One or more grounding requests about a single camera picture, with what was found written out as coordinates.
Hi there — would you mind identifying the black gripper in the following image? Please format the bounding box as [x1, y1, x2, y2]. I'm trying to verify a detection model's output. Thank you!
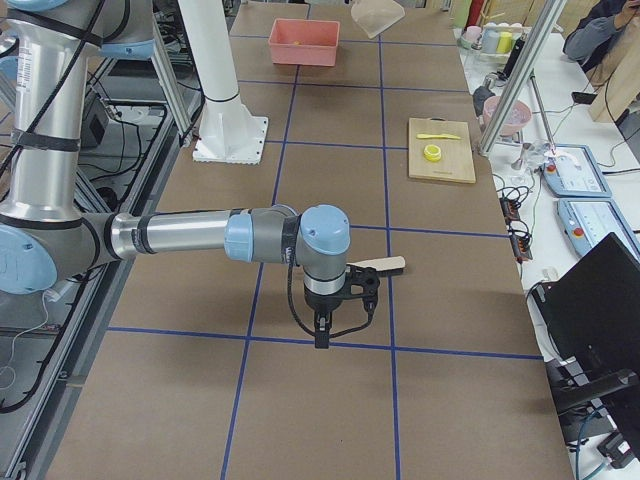
[304, 264, 380, 348]

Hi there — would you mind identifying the beige hand brush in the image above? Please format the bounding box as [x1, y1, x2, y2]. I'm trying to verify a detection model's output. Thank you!
[352, 256, 406, 276]

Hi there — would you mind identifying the beige plastic dustpan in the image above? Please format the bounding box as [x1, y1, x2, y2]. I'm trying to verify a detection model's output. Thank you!
[351, 0, 405, 39]

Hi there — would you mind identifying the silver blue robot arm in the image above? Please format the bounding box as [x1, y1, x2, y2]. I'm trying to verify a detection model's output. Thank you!
[1, 1, 379, 349]

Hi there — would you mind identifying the pink plastic bin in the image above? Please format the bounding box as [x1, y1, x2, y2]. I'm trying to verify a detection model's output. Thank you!
[268, 18, 341, 67]

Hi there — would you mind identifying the yellow lemon slice toy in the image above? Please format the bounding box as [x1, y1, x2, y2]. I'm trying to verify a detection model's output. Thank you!
[423, 144, 442, 162]

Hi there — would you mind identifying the bamboo cutting board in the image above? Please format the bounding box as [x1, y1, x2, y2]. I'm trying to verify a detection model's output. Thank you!
[408, 118, 476, 184]

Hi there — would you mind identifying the yellow plastic knife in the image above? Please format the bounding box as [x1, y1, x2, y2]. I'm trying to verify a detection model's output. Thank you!
[416, 133, 461, 140]

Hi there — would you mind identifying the black laptop monitor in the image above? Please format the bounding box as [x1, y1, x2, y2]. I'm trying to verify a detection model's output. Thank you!
[532, 233, 639, 450]

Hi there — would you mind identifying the lower blue teach pendant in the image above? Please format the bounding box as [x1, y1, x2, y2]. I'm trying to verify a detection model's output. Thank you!
[556, 198, 634, 257]

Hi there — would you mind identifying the blue teach pendant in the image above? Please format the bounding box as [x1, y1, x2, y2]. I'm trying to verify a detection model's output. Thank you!
[542, 145, 612, 198]
[556, 198, 634, 257]

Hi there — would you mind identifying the pink bowl with ice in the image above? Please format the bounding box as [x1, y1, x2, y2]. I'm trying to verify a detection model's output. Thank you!
[482, 96, 532, 136]

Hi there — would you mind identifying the upper blue teach pendant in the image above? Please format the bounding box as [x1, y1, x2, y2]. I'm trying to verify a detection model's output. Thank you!
[542, 145, 612, 198]

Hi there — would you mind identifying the seated person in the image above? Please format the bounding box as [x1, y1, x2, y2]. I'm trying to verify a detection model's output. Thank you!
[563, 0, 639, 72]

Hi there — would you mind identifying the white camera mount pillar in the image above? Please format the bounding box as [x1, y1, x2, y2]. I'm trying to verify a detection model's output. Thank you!
[179, 0, 269, 165]

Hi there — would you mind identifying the aluminium frame post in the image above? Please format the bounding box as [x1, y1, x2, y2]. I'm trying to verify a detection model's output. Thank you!
[477, 0, 567, 157]

